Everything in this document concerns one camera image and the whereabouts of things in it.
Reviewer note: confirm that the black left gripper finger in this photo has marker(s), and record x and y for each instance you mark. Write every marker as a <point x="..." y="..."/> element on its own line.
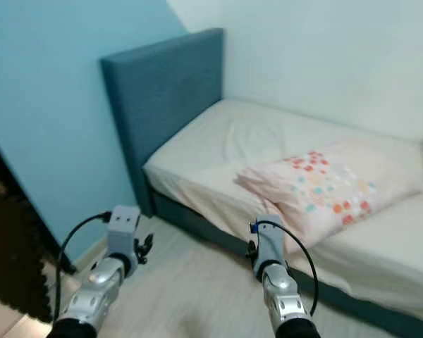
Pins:
<point x="146" y="244"/>

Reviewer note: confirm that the pink spotted pillow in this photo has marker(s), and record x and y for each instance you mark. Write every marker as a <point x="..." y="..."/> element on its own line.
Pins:
<point x="324" y="183"/>

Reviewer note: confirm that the black foam puzzle mat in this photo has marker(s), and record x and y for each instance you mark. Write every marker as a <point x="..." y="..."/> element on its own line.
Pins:
<point x="14" y="260"/>

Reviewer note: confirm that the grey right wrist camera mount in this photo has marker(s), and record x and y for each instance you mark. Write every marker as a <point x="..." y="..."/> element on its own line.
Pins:
<point x="269" y="243"/>

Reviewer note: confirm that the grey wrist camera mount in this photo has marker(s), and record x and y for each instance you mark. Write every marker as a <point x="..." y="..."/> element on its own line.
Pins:
<point x="125" y="229"/>
<point x="269" y="243"/>

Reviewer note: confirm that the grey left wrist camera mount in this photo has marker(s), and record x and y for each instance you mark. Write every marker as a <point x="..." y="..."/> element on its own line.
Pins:
<point x="125" y="229"/>

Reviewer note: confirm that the blue upholstered bed frame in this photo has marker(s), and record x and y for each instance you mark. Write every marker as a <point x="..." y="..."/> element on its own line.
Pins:
<point x="162" y="84"/>

